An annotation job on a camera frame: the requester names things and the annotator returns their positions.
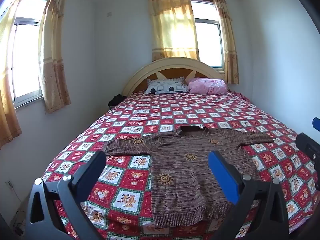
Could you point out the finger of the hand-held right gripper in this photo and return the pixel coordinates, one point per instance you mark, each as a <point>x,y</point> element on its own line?
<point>307,143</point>
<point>316,124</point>

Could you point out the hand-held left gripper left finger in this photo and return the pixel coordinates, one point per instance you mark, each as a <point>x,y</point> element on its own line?
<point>91,171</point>

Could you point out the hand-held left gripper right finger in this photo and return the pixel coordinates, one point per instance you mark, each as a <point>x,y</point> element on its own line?
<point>222,172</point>

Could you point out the brown knitted sweater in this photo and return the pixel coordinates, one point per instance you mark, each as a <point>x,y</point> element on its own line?
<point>180,180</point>

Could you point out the red checked printed blanket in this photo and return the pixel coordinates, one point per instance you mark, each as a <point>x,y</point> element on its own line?
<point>130,177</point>

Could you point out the dark cloth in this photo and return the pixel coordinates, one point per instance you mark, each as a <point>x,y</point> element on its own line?
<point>116,100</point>

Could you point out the pink pillow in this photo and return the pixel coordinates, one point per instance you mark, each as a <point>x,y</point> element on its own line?
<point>207,85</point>

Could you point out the dark power strip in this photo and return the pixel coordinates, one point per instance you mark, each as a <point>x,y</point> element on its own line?
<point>18,230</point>

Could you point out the grey white patterned pillow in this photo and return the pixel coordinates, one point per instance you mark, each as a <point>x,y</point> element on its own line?
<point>165,86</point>

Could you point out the cream wooden bed headboard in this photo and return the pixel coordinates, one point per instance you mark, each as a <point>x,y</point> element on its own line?
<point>175,63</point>

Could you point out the small sliding window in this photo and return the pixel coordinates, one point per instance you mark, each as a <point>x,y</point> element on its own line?
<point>208,42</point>

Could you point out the large sliding window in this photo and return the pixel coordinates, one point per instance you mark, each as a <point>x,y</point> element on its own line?
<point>27,55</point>

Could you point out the white wall outlet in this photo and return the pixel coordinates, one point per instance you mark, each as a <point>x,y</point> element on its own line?
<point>8,183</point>

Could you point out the white wall plate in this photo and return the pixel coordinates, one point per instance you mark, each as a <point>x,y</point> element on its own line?
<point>109,13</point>

